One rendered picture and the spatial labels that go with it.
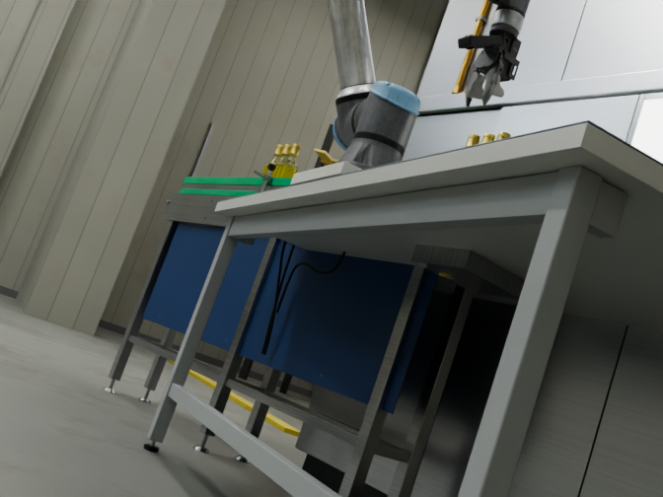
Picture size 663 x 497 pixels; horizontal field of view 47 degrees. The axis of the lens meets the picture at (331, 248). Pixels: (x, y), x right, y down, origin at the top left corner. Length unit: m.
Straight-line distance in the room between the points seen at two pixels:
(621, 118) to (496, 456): 1.40
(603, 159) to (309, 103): 8.96
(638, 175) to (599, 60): 1.41
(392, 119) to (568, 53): 0.94
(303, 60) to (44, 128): 3.21
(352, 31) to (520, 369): 1.09
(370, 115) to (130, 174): 5.35
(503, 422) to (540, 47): 1.78
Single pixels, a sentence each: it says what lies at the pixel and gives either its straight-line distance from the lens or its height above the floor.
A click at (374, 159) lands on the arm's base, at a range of 1.62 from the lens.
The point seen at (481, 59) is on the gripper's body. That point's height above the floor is 1.23.
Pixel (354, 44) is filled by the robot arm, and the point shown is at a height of 1.10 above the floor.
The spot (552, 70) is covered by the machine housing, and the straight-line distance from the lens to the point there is 2.48.
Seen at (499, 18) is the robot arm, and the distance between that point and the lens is 2.06.
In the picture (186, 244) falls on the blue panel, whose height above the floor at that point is 0.67.
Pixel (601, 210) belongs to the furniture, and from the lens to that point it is 1.02.
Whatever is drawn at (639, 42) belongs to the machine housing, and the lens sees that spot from 2.35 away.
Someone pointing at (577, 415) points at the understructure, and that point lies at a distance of 1.98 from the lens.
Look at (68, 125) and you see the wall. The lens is 9.10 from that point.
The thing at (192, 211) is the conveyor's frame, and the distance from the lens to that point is 3.20.
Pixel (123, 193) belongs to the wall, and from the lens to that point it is 6.89.
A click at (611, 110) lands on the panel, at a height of 1.28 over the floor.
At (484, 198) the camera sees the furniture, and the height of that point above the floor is 0.68.
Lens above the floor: 0.38
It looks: 9 degrees up
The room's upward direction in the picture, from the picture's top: 19 degrees clockwise
